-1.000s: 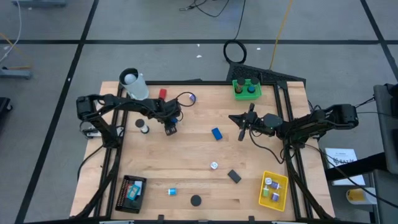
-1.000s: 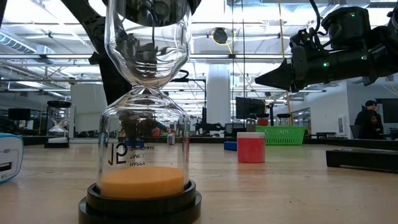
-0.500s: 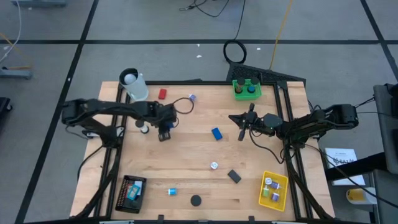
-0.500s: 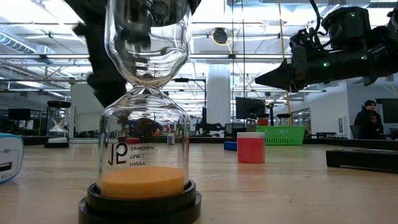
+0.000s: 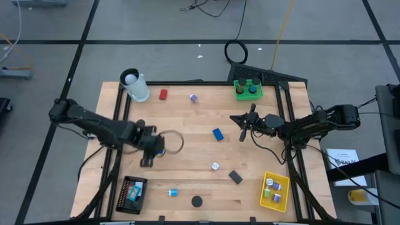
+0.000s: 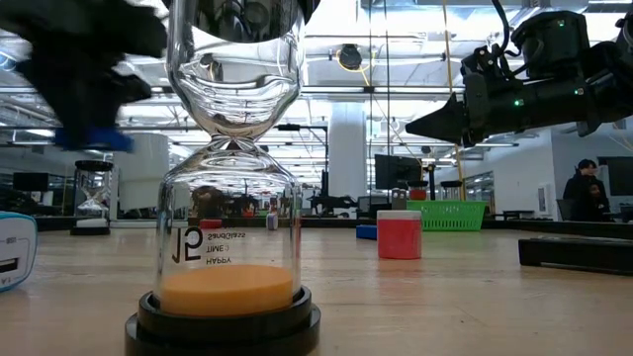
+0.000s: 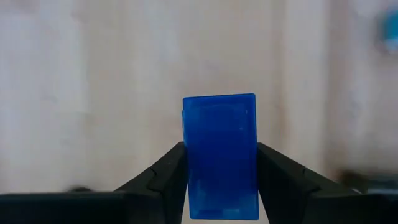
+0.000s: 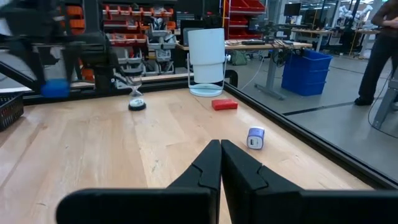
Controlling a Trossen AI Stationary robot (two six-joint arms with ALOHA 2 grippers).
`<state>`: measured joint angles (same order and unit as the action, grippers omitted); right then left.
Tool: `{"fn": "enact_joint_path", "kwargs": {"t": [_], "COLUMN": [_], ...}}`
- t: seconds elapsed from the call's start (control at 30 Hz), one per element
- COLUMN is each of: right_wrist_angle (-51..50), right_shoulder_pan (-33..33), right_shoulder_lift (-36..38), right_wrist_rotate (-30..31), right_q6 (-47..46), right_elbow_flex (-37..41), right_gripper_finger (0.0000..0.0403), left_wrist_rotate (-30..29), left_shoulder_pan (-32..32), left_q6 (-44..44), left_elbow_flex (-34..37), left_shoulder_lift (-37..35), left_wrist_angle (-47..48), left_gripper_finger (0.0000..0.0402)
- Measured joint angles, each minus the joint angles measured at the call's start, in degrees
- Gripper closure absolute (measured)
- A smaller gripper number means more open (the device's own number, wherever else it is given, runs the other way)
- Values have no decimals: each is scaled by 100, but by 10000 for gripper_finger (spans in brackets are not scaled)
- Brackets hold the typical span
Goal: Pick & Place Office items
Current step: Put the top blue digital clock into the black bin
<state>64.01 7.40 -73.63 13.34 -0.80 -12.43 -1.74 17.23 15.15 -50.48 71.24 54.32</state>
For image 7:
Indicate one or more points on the blue plastic box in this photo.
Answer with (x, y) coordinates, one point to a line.
(220, 155)

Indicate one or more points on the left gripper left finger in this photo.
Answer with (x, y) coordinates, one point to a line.
(168, 186)

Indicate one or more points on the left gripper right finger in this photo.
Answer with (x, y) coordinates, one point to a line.
(280, 186)

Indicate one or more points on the blue white USB charger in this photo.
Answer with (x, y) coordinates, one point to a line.
(391, 31)

